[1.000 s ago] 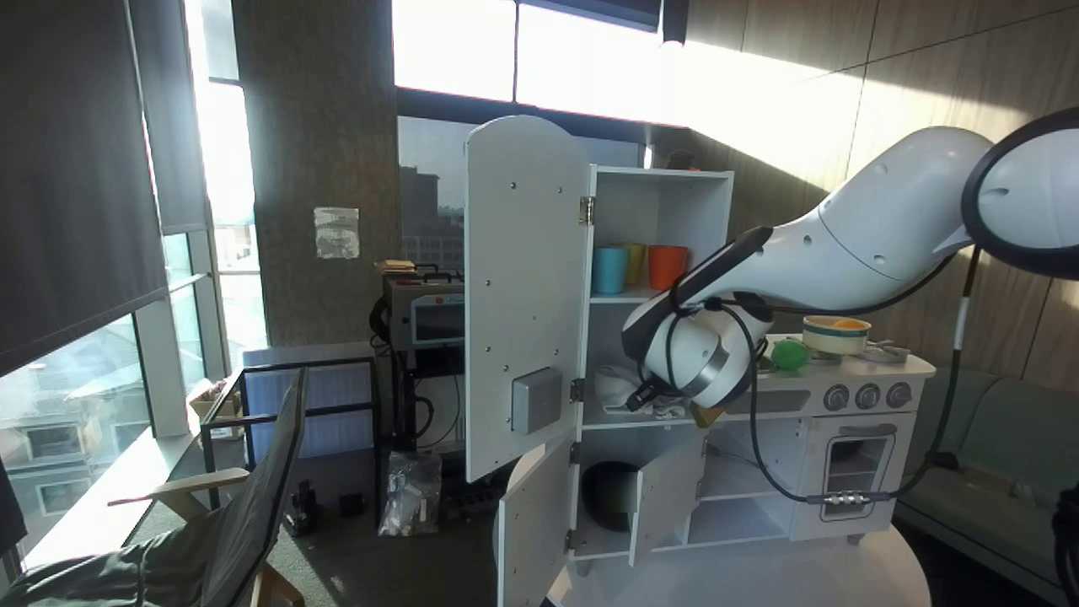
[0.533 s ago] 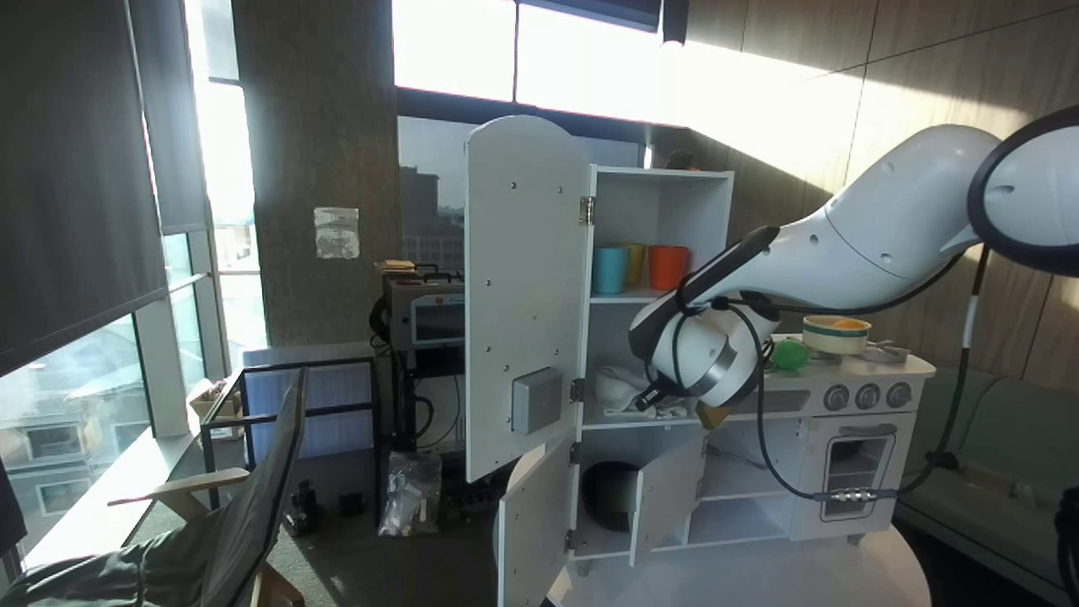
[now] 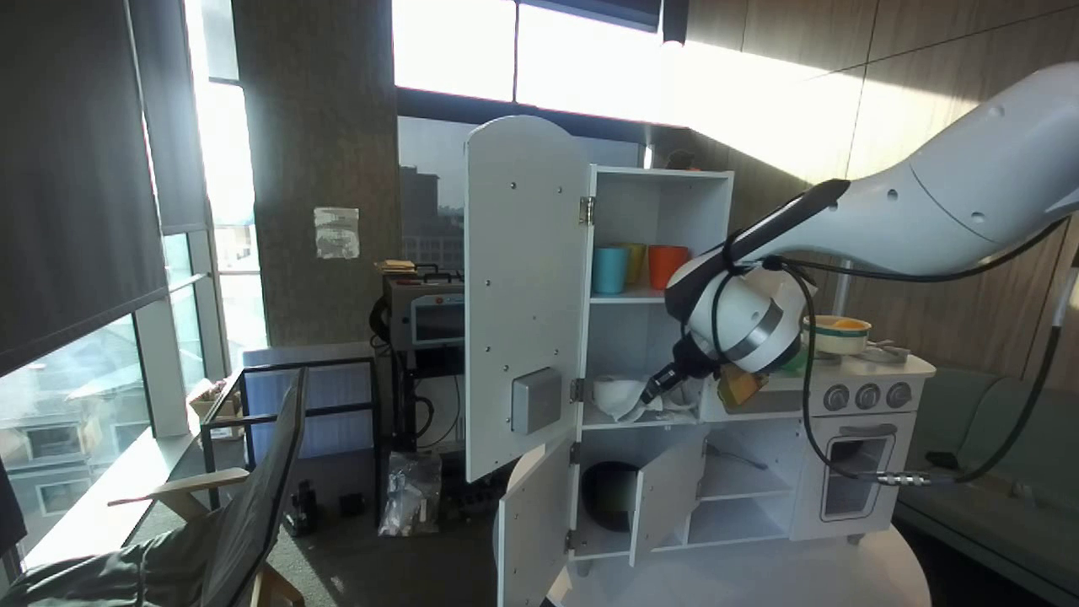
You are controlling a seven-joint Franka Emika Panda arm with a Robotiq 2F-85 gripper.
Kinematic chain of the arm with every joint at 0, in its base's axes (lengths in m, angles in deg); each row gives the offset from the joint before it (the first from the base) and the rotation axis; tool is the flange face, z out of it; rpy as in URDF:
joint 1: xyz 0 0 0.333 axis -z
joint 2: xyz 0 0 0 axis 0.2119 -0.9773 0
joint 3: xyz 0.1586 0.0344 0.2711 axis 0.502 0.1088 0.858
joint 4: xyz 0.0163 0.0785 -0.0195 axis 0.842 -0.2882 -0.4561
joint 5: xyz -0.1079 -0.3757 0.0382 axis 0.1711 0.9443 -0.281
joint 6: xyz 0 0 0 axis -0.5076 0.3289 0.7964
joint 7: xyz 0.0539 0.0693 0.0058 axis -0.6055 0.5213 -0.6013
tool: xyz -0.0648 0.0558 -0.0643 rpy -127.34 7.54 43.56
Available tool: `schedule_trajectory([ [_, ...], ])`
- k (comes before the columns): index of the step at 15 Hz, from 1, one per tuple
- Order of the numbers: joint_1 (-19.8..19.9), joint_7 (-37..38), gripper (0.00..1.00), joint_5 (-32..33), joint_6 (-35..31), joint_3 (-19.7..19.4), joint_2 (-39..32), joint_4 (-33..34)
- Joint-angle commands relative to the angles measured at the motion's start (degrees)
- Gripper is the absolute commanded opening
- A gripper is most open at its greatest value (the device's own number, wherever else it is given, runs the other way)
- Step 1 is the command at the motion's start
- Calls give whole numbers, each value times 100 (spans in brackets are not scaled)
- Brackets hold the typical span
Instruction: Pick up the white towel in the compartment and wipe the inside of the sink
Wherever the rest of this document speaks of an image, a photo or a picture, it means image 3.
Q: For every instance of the yellow green cup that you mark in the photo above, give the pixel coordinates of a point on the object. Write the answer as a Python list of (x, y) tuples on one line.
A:
[(635, 269)]

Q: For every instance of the grey oven knob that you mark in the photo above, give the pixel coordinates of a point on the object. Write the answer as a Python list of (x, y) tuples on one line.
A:
[(899, 396), (868, 396), (836, 396)]

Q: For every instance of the dark roller blind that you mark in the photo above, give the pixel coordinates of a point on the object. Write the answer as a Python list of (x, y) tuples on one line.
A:
[(80, 169)]

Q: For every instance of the tall white cabinet door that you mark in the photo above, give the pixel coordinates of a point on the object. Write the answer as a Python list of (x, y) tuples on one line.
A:
[(525, 280)]

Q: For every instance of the white toy kitchen cabinet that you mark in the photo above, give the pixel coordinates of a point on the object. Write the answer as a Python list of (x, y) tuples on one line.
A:
[(677, 206)]

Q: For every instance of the paper sheet on wall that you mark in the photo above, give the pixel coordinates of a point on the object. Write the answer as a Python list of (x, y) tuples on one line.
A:
[(337, 235)]

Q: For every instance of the clear plastic bag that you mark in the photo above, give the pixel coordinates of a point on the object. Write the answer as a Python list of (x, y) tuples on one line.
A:
[(405, 497)]

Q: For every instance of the green round toy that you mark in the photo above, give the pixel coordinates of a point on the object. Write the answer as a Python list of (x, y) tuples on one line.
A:
[(796, 362)]

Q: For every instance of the black pot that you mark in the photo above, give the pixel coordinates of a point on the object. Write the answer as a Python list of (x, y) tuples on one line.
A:
[(607, 495)]

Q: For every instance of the dark bottle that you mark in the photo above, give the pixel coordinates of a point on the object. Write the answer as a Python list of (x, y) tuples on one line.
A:
[(306, 508)]

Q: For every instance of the black electronic device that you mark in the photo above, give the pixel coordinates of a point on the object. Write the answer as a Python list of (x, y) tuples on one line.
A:
[(434, 320)]

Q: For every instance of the white toy oven door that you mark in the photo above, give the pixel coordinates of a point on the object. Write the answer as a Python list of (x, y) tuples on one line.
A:
[(856, 501)]

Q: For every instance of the white towel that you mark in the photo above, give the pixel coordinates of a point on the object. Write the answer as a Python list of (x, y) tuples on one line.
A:
[(614, 398)]

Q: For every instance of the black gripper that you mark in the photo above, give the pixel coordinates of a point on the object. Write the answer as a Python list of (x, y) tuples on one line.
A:
[(696, 364)]

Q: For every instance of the orange cup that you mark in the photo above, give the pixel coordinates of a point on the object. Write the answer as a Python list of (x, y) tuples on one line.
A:
[(661, 263)]

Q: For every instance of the blue cup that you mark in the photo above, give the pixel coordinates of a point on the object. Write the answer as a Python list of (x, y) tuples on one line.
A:
[(607, 272)]

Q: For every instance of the grey toy stove burner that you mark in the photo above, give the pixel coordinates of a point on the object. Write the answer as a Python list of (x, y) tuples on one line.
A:
[(886, 355)]

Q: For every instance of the cardboard box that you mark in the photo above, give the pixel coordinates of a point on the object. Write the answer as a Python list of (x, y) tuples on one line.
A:
[(214, 401)]

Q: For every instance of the white lower cabinet door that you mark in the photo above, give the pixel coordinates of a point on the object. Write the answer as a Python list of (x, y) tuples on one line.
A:
[(664, 495), (535, 527)]

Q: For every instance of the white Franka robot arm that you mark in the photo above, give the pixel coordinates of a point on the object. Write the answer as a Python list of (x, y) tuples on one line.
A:
[(967, 190)]

